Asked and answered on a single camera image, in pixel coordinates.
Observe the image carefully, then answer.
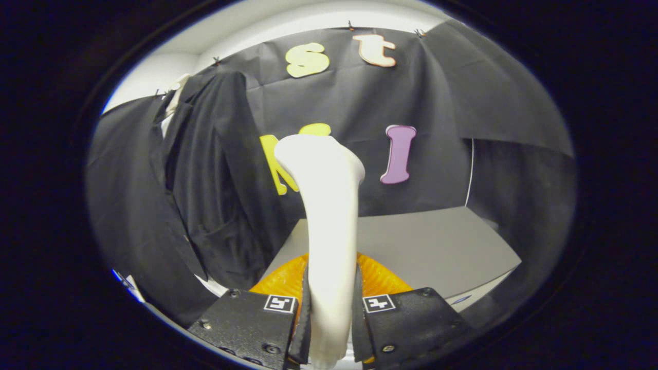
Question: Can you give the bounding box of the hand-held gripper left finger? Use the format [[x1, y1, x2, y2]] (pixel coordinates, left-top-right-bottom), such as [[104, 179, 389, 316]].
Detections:
[[188, 253, 313, 369]]

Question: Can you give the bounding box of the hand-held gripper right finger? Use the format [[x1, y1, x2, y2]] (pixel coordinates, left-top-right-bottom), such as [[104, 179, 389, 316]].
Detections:
[[352, 253, 473, 365]]

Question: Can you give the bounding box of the white garment steamer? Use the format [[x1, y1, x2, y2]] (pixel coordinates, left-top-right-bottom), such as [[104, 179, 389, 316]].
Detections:
[[274, 134, 365, 369]]

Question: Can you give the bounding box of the black jacket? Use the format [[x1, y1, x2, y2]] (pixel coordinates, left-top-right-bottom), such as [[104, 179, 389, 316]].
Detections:
[[149, 71, 288, 291]]

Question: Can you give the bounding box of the beige cabinet with grey top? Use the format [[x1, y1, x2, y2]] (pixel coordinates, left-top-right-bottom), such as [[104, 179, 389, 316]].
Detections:
[[262, 207, 522, 311]]

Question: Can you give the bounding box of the black backdrop cloth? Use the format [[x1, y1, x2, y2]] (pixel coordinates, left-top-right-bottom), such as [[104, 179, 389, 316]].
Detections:
[[85, 21, 575, 329]]

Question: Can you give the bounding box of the white wall cable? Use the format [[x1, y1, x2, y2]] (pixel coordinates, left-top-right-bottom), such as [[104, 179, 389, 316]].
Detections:
[[465, 138, 474, 207]]

